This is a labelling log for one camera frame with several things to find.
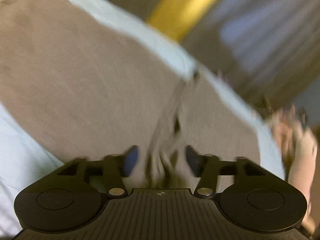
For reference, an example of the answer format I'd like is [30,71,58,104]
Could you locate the grey curtain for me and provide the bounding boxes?
[72,0,320,111]

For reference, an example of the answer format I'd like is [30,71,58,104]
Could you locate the grey sweatpants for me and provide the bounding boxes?
[1,0,260,189]

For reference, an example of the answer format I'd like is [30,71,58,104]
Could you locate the light blue mushroom bedsheet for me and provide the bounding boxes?
[1,0,285,239]

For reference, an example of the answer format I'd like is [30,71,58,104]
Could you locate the yellow curtain stripe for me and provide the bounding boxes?
[147,0,218,43]

